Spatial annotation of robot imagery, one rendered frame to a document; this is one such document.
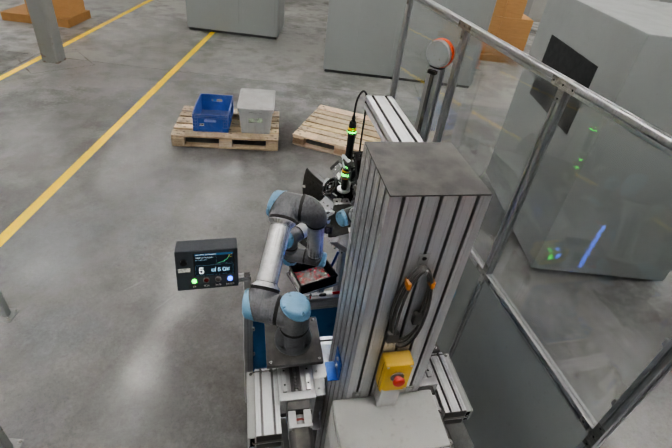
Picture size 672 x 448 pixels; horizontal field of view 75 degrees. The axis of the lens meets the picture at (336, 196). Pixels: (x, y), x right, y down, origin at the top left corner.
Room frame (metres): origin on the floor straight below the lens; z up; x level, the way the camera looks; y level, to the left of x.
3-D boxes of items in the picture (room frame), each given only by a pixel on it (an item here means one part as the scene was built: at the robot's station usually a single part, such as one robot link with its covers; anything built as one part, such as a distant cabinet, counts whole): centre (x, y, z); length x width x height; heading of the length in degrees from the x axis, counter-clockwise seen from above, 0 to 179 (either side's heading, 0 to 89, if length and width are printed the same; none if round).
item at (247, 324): (1.43, 0.36, 0.39); 0.04 x 0.04 x 0.78; 17
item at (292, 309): (1.12, 0.10, 1.20); 0.13 x 0.12 x 0.14; 85
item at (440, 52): (2.50, -0.48, 1.88); 0.16 x 0.07 x 0.16; 52
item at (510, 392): (2.14, -0.72, 0.50); 2.59 x 0.03 x 0.91; 17
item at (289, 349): (1.12, 0.10, 1.09); 0.15 x 0.15 x 0.10
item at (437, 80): (2.50, -0.48, 0.90); 0.08 x 0.06 x 1.80; 52
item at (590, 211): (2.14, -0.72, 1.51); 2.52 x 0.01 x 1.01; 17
